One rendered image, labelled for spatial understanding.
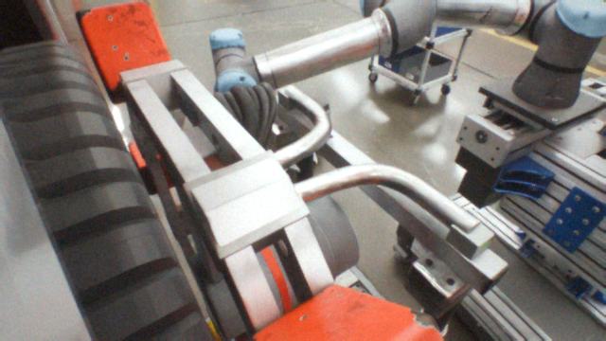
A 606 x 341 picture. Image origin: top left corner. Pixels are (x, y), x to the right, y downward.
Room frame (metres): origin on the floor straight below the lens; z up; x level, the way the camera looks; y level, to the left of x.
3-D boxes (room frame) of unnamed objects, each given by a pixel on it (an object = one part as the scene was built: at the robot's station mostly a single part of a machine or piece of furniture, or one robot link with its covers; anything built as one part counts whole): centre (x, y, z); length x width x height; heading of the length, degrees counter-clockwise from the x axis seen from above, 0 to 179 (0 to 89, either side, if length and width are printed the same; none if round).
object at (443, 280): (0.22, -0.17, 0.93); 0.09 x 0.05 x 0.05; 124
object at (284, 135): (0.50, 0.02, 0.93); 0.09 x 0.05 x 0.05; 124
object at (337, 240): (0.28, 0.04, 0.85); 0.21 x 0.14 x 0.14; 124
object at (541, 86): (0.83, -0.65, 0.87); 0.15 x 0.15 x 0.10
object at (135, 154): (0.50, 0.28, 0.85); 0.09 x 0.08 x 0.07; 34
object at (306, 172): (0.52, 0.00, 0.83); 0.04 x 0.04 x 0.16
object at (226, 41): (0.74, 0.16, 0.95); 0.11 x 0.08 x 0.11; 14
